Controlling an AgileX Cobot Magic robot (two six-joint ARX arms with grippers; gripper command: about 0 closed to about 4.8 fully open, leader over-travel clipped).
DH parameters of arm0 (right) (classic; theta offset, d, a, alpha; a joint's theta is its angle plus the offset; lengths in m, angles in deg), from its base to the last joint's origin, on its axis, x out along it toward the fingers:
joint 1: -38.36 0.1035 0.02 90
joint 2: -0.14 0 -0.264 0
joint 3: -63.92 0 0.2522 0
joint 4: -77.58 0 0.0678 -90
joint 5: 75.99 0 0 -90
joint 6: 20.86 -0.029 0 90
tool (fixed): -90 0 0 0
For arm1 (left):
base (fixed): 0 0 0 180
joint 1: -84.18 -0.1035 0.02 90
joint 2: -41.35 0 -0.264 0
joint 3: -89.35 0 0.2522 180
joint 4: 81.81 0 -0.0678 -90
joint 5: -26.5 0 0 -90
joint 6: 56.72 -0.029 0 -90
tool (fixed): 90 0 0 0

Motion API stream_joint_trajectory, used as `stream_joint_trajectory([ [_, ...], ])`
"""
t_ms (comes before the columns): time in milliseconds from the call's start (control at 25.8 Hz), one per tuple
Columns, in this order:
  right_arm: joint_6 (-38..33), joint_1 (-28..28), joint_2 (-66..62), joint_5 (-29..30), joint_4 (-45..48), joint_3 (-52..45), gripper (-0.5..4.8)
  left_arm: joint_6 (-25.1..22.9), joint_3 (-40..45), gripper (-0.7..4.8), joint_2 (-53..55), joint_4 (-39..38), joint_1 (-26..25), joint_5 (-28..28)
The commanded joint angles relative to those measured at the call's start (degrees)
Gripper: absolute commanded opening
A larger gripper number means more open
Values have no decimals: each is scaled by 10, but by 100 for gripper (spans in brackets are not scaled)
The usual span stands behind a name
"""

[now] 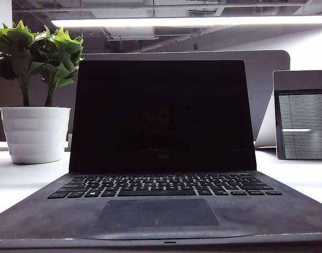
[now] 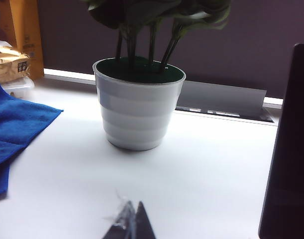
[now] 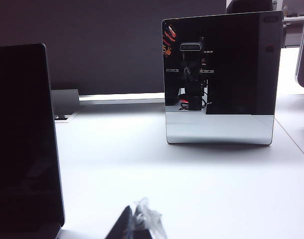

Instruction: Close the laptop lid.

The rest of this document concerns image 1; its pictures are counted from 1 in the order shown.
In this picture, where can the silver Dell laptop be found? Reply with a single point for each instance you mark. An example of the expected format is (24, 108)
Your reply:
(160, 216)

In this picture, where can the long ceiling light strip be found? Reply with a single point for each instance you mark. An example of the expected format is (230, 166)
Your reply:
(176, 21)

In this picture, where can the grey desk divider panel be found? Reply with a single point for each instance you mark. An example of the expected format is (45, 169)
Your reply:
(263, 79)

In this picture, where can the white ribbed plant pot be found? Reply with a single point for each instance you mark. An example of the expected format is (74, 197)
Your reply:
(35, 134)

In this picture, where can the black tablet with screen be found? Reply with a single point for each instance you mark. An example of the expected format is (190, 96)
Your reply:
(303, 126)

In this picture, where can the green artificial plant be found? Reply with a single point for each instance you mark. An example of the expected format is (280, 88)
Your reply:
(31, 55)

